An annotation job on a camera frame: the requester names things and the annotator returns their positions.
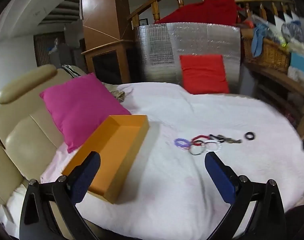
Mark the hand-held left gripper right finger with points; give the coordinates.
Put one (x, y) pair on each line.
(218, 175)

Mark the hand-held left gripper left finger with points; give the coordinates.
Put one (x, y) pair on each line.
(84, 177)

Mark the orange cardboard box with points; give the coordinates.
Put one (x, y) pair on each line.
(114, 150)

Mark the pink pillow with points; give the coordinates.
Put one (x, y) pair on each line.
(81, 105)

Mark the beige leather sofa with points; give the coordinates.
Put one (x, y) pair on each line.
(21, 135)

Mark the white fluffy blanket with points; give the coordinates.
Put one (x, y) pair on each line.
(179, 105)

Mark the camouflage cloth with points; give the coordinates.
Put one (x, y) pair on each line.
(118, 93)

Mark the red pillow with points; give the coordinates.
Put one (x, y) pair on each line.
(203, 73)

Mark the striped cloth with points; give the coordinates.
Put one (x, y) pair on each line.
(70, 70)

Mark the wooden shelf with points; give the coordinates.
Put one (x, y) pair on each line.
(274, 77)

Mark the wooden cabinet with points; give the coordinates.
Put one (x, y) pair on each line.
(106, 62)

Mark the wicker basket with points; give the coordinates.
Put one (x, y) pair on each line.
(272, 55)

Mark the wicker drawer unit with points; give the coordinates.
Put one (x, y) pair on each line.
(41, 50)

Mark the silver foil insulation mat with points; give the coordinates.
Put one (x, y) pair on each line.
(157, 55)

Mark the light blue box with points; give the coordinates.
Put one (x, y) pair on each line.
(302, 63)

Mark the blue cloth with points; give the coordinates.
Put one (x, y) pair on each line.
(258, 40)

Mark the red blanket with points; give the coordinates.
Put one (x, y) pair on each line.
(207, 11)

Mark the brown wooden pillar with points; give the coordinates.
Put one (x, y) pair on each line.
(101, 10)

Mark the wooden stair railing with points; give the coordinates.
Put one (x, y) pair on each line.
(155, 7)

